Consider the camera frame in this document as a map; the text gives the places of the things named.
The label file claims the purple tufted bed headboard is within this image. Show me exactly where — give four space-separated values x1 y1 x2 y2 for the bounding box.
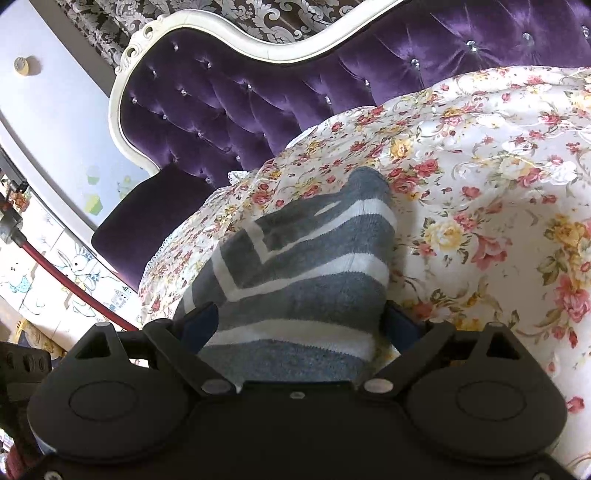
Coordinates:
91 0 591 291

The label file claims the white cabinet with stickers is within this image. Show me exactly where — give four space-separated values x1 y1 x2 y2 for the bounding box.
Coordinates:
0 0 155 229

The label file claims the floral bed sheet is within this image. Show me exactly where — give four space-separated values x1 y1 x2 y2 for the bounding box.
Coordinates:
139 65 591 476

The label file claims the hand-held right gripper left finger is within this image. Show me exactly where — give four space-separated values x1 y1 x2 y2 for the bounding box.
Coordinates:
69 302 238 398

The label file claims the red hose with fitting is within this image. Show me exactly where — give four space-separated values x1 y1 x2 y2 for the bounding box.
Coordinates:
0 194 139 332

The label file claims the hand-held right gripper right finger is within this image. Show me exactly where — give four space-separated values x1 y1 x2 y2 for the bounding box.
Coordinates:
359 301 525 400

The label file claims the grey white striped sweater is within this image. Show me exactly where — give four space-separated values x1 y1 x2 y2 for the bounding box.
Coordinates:
173 166 400 393

